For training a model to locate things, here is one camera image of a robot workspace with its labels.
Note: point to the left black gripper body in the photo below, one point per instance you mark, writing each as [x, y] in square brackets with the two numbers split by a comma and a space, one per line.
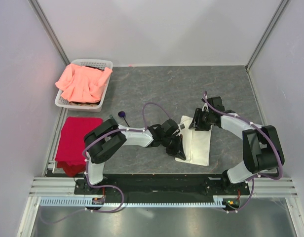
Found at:
[171, 144]

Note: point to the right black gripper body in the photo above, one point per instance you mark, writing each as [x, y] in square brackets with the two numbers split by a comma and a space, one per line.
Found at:
[202, 119]

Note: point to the white cloth napkin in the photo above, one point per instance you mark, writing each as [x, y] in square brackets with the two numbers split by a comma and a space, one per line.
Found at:
[196, 144]

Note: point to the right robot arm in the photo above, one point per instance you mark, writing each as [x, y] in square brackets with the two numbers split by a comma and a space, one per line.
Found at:
[261, 148]

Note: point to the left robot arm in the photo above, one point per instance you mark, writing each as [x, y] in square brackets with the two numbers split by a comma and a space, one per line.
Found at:
[105, 140]

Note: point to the red folded cloth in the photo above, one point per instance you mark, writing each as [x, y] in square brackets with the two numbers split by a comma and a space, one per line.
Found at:
[69, 154]

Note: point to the salmon pink cloth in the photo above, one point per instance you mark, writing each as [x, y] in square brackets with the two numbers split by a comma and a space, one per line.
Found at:
[83, 84]

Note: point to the white plastic basket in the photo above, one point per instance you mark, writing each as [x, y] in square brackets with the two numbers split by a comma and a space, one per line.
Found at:
[87, 107]

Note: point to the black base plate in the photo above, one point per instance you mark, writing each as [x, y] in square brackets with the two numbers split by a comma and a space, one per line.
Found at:
[208, 184]

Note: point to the purple handled spoon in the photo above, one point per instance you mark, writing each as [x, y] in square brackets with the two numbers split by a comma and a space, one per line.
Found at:
[122, 115]

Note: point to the right aluminium frame post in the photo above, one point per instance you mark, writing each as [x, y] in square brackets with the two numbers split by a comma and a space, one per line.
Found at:
[267, 32]

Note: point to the aluminium frame post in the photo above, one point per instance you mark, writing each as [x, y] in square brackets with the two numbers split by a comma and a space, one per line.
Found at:
[267, 32]
[49, 30]

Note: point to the slotted cable duct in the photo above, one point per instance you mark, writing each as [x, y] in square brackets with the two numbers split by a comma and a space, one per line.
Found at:
[99, 202]

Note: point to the left aluminium frame post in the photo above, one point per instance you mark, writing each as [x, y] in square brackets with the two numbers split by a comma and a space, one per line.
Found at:
[49, 30]

